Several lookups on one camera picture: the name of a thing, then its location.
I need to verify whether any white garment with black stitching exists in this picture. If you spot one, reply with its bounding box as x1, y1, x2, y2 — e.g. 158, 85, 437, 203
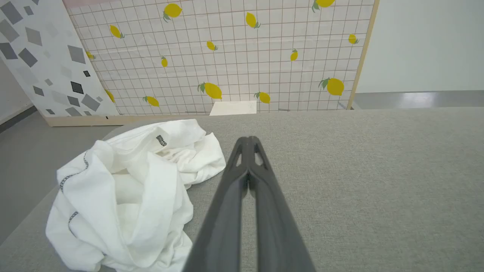
45, 119, 226, 272

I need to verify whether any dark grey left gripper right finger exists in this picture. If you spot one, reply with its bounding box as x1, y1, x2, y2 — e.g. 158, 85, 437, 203
248, 137, 316, 272

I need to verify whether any grey fabric sofa cushion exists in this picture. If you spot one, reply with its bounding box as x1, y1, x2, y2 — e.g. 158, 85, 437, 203
0, 107, 484, 272

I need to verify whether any small white flat box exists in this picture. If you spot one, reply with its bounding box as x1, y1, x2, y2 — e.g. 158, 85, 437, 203
209, 100, 258, 116

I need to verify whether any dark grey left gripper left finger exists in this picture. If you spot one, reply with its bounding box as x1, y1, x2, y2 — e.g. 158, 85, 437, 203
183, 137, 250, 272

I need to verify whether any grey terrazzo pattern panel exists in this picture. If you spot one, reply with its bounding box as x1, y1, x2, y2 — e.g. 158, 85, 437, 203
0, 0, 121, 117

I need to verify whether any lemon print grid backdrop panel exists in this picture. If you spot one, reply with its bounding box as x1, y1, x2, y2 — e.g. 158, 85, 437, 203
43, 0, 380, 127

